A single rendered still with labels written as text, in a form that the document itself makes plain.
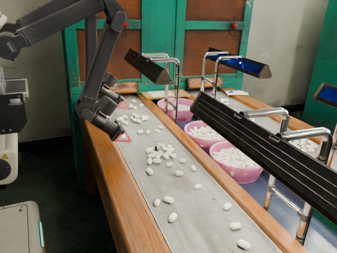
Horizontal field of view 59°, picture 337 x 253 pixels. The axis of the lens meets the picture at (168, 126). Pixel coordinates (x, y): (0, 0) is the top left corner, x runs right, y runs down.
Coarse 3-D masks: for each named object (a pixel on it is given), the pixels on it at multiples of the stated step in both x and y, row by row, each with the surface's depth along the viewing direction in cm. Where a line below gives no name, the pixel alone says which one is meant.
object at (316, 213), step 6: (336, 126) 98; (336, 132) 98; (336, 138) 99; (336, 144) 100; (330, 150) 101; (336, 150) 101; (330, 156) 102; (330, 162) 102; (318, 216) 109; (324, 222) 106; (330, 222) 104; (330, 228) 104; (336, 228) 102
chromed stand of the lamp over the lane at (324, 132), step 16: (240, 112) 81; (256, 112) 82; (272, 112) 84; (288, 112) 86; (320, 128) 72; (320, 144) 76; (320, 160) 76; (272, 176) 95; (272, 192) 96; (304, 208) 83; (304, 224) 84; (304, 240) 86
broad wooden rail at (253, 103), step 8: (224, 88) 237; (232, 88) 238; (232, 96) 222; (240, 96) 218; (248, 96) 219; (248, 104) 204; (256, 104) 202; (264, 104) 203; (280, 120) 177; (296, 120) 177; (288, 128) 171; (296, 128) 166; (304, 128) 166; (320, 136) 157; (336, 152) 143
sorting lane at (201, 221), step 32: (128, 128) 163; (128, 160) 130; (192, 160) 133; (160, 192) 109; (192, 192) 110; (224, 192) 111; (160, 224) 94; (192, 224) 94; (224, 224) 95; (256, 224) 95
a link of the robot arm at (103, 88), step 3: (102, 84) 158; (105, 84) 157; (102, 87) 157; (105, 87) 158; (99, 90) 157; (102, 90) 157; (105, 90) 158; (108, 90) 159; (99, 93) 158; (102, 93) 158; (105, 93) 158; (108, 93) 159
